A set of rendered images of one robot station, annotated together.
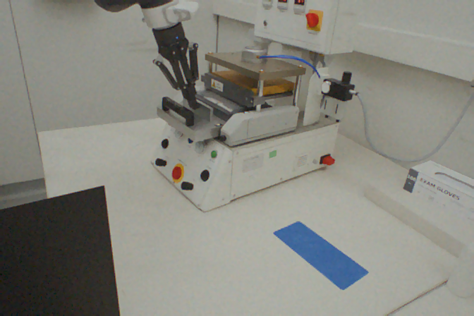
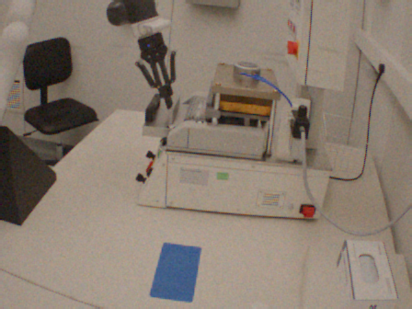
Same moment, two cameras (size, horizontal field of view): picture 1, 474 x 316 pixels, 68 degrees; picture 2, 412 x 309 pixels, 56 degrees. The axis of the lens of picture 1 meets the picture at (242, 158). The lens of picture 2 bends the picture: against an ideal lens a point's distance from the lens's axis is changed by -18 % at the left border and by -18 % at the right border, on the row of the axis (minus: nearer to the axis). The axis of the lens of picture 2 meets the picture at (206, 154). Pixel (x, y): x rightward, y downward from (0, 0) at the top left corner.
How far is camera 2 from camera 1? 0.81 m
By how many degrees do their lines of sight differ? 38
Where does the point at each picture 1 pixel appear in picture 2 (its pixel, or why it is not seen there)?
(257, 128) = (200, 141)
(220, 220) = (140, 215)
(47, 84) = (183, 75)
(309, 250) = (171, 266)
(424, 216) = (309, 291)
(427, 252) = not seen: outside the picture
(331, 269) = (165, 283)
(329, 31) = (301, 61)
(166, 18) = (139, 31)
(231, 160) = (165, 164)
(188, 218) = (121, 202)
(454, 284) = not seen: outside the picture
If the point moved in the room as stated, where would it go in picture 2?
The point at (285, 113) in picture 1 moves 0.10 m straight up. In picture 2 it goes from (242, 135) to (246, 98)
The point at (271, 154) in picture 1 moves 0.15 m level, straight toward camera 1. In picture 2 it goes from (220, 176) to (175, 190)
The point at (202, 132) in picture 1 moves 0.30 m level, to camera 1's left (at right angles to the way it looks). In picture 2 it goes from (150, 129) to (95, 102)
